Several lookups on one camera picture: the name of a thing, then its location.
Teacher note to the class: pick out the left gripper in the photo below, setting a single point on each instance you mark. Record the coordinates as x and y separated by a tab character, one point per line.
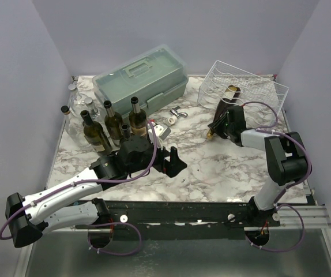
172	167

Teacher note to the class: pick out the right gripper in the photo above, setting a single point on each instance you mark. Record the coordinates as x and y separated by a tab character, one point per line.
226	123

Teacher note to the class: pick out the red wine bottle gold foil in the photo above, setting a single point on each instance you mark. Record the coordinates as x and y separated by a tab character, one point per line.
233	93

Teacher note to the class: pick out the green bottle silver foil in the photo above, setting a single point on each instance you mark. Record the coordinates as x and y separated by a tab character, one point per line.
138	118

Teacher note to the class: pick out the dark green bottle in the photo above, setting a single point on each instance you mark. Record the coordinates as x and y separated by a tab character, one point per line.
113	121

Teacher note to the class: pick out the green bottle black neck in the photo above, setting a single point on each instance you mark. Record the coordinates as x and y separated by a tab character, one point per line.
95	135

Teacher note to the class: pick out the clear bottle silver cap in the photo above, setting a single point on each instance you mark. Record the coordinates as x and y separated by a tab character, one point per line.
92	109

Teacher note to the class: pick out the clear bottle white label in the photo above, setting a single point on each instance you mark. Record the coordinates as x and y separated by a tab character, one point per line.
74	127

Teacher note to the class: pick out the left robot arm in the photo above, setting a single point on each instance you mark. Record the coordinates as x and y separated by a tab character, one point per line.
29	217

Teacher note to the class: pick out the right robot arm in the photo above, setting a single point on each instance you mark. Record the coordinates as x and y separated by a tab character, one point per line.
288	163

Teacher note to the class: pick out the chrome white bottle stopper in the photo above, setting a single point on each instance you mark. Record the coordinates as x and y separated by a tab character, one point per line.
175	115

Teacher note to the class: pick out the green plastic toolbox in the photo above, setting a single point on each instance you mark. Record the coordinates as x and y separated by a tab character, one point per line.
156	77

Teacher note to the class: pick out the white wire wine rack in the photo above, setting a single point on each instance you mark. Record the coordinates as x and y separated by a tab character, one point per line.
253	88

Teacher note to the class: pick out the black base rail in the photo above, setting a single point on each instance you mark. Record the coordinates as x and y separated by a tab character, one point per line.
180	220

